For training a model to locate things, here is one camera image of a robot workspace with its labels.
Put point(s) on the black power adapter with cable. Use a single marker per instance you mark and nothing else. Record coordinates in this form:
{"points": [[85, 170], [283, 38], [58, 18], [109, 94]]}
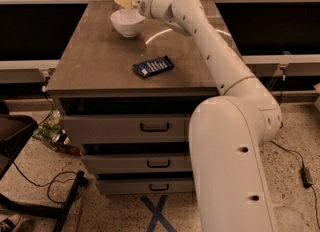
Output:
{"points": [[306, 178]]}

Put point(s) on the top grey drawer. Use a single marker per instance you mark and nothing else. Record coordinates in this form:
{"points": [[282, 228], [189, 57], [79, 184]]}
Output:
{"points": [[126, 128]]}

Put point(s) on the middle grey drawer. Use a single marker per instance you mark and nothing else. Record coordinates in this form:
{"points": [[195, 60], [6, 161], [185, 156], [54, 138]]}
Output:
{"points": [[137, 163]]}

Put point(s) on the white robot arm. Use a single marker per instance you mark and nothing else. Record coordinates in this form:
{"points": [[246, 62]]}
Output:
{"points": [[226, 131]]}

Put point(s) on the sneaker shoe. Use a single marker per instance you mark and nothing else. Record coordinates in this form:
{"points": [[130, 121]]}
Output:
{"points": [[15, 223]]}

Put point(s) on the bottom grey drawer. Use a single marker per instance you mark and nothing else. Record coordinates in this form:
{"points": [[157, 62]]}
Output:
{"points": [[145, 186]]}

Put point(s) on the grey drawer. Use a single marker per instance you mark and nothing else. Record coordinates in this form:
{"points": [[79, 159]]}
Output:
{"points": [[126, 128], [145, 186], [137, 163]]}

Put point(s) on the dark blue snack packet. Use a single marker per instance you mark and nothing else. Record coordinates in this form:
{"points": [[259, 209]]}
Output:
{"points": [[153, 67]]}

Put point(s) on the pile of bottles and cans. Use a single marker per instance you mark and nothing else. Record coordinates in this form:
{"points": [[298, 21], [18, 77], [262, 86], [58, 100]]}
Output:
{"points": [[51, 133]]}

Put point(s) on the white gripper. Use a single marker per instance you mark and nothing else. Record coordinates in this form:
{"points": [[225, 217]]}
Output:
{"points": [[144, 3]]}

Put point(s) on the grey drawer cabinet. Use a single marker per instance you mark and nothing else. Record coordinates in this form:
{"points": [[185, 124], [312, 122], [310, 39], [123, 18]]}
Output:
{"points": [[95, 76]]}

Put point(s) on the white ceramic bowl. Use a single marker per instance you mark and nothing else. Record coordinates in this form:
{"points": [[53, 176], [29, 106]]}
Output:
{"points": [[128, 23]]}

